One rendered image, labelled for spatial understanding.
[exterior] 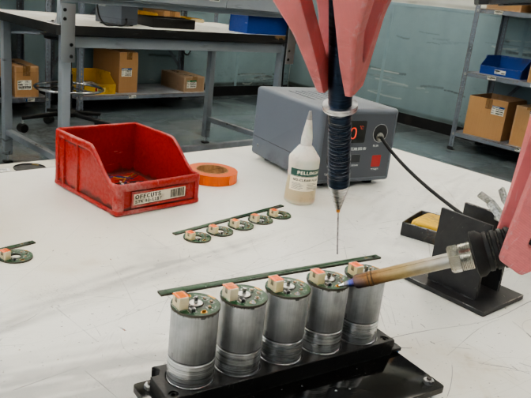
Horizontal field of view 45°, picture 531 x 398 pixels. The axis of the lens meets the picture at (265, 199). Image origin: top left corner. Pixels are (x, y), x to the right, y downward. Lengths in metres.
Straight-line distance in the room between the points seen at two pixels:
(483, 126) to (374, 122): 4.15
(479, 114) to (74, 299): 4.57
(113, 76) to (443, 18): 2.67
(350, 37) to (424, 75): 5.43
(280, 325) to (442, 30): 5.31
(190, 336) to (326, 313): 0.08
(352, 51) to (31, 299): 0.29
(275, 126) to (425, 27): 4.92
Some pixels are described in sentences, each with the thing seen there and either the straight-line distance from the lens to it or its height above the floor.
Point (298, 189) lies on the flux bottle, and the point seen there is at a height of 0.77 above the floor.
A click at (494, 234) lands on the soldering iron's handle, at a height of 0.86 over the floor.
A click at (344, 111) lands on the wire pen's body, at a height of 0.92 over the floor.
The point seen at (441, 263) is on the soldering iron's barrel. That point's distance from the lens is 0.35.
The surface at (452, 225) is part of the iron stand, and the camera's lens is 0.53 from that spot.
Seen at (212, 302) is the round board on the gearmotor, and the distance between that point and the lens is 0.33.
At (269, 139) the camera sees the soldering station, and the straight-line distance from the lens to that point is 0.83.
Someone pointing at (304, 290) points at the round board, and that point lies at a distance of 0.35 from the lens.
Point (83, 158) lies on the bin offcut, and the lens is 0.65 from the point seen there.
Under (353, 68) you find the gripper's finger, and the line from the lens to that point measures 0.27.
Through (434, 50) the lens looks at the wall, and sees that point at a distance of 5.64.
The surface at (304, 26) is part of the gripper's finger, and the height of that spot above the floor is 0.95.
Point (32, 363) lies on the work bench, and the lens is 0.40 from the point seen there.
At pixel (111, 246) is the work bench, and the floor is 0.75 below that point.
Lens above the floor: 0.96
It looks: 18 degrees down
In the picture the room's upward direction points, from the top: 6 degrees clockwise
